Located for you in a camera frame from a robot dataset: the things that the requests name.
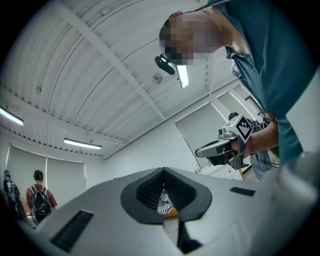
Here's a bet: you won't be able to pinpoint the orange sofa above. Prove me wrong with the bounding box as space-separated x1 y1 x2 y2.
162 207 180 218

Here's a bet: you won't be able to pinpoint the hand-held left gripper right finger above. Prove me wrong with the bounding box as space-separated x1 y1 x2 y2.
163 166 276 256

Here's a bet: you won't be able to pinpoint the black head camera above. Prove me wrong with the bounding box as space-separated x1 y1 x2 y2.
154 54 176 76

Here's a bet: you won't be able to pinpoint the black and white striped blanket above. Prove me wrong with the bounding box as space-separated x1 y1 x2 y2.
156 189 174 215

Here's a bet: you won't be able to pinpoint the white roller blind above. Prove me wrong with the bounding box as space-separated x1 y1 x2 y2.
6 146 48 193
46 157 88 203
174 101 230 171

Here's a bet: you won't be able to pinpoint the person's right forearm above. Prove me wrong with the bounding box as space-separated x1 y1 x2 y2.
246 113 280 161

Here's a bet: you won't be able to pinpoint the person in teal shirt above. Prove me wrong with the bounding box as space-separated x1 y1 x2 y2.
207 0 320 166

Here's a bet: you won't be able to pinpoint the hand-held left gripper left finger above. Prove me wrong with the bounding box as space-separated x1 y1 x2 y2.
37 166 181 256

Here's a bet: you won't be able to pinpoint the white cabinet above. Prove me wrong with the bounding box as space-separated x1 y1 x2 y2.
196 163 245 181

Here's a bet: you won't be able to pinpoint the person's head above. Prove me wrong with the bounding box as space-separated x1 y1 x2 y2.
159 11 242 66

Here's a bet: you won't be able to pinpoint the ceiling tube light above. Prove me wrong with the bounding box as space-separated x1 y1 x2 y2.
0 106 25 127
63 137 103 150
176 64 190 89

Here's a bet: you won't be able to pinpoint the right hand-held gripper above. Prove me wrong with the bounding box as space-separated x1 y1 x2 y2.
195 113 254 170

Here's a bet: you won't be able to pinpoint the person's grey trousers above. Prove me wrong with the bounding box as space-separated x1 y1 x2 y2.
250 149 274 182

